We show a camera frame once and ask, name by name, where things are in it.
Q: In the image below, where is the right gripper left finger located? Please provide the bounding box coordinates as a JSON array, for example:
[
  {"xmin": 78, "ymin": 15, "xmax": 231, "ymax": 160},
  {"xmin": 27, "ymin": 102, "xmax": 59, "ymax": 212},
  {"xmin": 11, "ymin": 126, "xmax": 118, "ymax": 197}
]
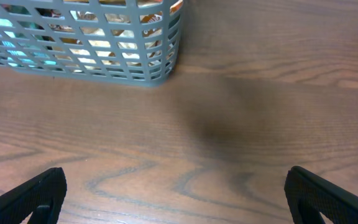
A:
[{"xmin": 0, "ymin": 167, "xmax": 67, "ymax": 224}]

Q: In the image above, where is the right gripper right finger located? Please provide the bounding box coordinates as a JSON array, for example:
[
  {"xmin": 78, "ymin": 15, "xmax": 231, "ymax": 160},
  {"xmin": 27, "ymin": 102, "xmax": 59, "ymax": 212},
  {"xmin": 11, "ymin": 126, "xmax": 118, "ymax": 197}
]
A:
[{"xmin": 284, "ymin": 166, "xmax": 358, "ymax": 224}]

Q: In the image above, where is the mushroom pouch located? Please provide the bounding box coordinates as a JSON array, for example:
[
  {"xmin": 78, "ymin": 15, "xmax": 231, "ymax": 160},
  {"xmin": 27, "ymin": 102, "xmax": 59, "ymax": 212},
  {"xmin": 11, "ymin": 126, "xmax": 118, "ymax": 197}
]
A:
[{"xmin": 39, "ymin": 1, "xmax": 184, "ymax": 70}]

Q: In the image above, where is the teal snack pouch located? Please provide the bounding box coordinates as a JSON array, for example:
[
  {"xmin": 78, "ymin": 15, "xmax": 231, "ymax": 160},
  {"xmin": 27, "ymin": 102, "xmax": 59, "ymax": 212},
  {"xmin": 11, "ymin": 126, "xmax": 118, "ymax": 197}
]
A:
[{"xmin": 0, "ymin": 18, "xmax": 57, "ymax": 68}]

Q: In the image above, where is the grey plastic basket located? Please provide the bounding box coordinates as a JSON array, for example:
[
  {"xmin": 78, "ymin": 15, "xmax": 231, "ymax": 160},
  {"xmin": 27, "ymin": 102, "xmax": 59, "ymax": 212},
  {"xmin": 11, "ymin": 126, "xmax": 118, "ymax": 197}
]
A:
[{"xmin": 0, "ymin": 0, "xmax": 186, "ymax": 86}]

